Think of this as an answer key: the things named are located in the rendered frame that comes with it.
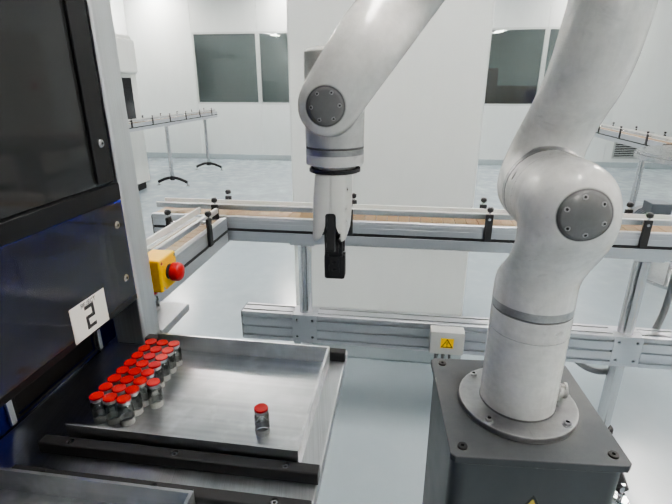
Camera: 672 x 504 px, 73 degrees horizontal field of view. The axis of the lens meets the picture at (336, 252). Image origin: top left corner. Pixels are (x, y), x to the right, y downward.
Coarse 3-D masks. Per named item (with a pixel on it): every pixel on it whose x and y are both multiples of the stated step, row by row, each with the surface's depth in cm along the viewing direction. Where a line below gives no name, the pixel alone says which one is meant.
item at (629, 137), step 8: (600, 128) 482; (608, 128) 484; (616, 128) 449; (624, 128) 446; (600, 136) 478; (608, 136) 460; (616, 136) 442; (624, 136) 427; (632, 136) 412; (640, 136) 412; (648, 136) 385; (656, 136) 377; (664, 136) 377; (624, 144) 426; (632, 144) 411; (640, 144) 397; (648, 144) 384; (656, 144) 372; (664, 144) 362
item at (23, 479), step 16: (0, 480) 58; (16, 480) 58; (32, 480) 57; (48, 480) 57; (64, 480) 57; (80, 480) 56; (96, 480) 56; (0, 496) 58; (16, 496) 58; (32, 496) 58; (48, 496) 58; (64, 496) 58; (80, 496) 57; (96, 496) 57; (112, 496) 56; (128, 496) 56; (144, 496) 56; (160, 496) 55; (176, 496) 55; (192, 496) 54
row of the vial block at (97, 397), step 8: (152, 344) 83; (136, 352) 80; (144, 352) 81; (128, 360) 78; (136, 360) 78; (120, 368) 76; (128, 368) 76; (112, 376) 74; (120, 376) 74; (104, 384) 72; (112, 384) 72; (96, 392) 70; (104, 392) 71; (96, 400) 69; (96, 408) 69; (96, 416) 69; (104, 416) 70
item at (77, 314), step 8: (96, 296) 75; (104, 296) 77; (80, 304) 71; (96, 304) 75; (104, 304) 77; (72, 312) 70; (80, 312) 71; (88, 312) 73; (96, 312) 75; (104, 312) 77; (72, 320) 70; (80, 320) 72; (104, 320) 78; (72, 328) 70; (80, 328) 72; (96, 328) 76; (80, 336) 72
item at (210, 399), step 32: (192, 352) 89; (224, 352) 88; (256, 352) 87; (288, 352) 86; (320, 352) 85; (192, 384) 79; (224, 384) 79; (256, 384) 79; (288, 384) 79; (320, 384) 76; (160, 416) 72; (192, 416) 72; (224, 416) 72; (288, 416) 72; (192, 448) 63; (224, 448) 62; (256, 448) 61; (288, 448) 61
